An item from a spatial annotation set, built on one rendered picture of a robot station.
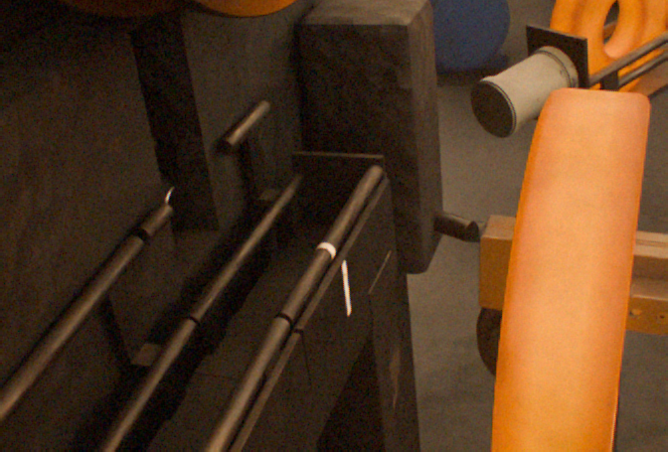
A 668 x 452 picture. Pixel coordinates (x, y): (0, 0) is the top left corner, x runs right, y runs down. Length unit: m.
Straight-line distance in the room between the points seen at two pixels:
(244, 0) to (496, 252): 0.20
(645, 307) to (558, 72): 0.63
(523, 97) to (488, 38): 1.79
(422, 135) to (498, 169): 1.47
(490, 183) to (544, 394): 1.93
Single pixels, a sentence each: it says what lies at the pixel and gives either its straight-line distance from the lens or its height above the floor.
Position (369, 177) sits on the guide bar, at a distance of 0.68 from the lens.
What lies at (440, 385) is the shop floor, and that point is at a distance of 1.59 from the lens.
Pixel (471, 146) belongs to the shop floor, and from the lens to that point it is 2.37.
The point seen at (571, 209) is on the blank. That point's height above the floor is 0.89.
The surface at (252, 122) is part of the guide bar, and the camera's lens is 0.68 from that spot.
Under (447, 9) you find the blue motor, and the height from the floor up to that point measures 0.24.
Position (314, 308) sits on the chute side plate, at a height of 0.70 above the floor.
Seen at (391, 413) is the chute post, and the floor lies 0.52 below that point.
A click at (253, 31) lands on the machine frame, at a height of 0.81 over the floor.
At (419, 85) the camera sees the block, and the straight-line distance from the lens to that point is 0.76.
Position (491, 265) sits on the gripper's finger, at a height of 0.85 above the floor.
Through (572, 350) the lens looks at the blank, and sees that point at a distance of 0.26.
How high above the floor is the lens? 1.03
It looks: 28 degrees down
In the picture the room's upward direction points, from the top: 7 degrees counter-clockwise
